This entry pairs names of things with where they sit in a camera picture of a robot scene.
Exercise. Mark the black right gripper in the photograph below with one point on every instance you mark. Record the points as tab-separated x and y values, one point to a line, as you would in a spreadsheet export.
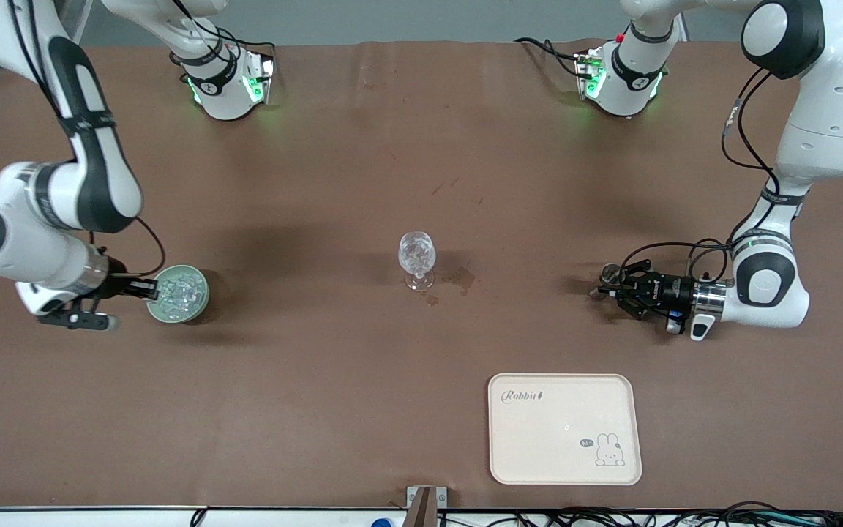
121	286

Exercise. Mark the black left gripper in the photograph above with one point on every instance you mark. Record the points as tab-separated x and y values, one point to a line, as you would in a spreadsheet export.
669	288

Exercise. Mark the shiny steel double jigger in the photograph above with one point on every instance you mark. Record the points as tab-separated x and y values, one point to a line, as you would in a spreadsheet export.
609	274

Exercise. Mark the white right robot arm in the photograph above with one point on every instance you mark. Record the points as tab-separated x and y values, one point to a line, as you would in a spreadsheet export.
41	256

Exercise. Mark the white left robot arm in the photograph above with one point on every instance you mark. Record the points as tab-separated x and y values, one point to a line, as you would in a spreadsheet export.
831	110

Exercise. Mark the pile of clear ice cubes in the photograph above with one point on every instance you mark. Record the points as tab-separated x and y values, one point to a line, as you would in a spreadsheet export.
180	293

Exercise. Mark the large brown wine puddle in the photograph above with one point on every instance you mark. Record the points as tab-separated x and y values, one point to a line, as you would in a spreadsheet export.
463	279

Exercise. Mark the small brown wine puddle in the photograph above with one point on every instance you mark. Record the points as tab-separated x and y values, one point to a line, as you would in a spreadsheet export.
432	298

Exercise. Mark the clear stemmed wine glass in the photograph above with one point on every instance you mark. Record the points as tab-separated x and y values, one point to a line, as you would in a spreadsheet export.
416	252

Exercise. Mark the pale green ceramic bowl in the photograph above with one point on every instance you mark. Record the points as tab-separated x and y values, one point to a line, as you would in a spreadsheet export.
202	307

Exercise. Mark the cream rabbit print tray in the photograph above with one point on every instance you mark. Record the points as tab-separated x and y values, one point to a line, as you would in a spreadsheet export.
553	439

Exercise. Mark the brown table mat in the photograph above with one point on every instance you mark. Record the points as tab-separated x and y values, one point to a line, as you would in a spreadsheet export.
319	366

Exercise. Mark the blue round cap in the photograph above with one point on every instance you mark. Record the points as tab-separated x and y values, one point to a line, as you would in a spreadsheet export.
383	522

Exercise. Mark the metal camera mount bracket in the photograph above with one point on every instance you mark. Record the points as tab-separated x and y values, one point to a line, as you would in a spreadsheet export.
421	509

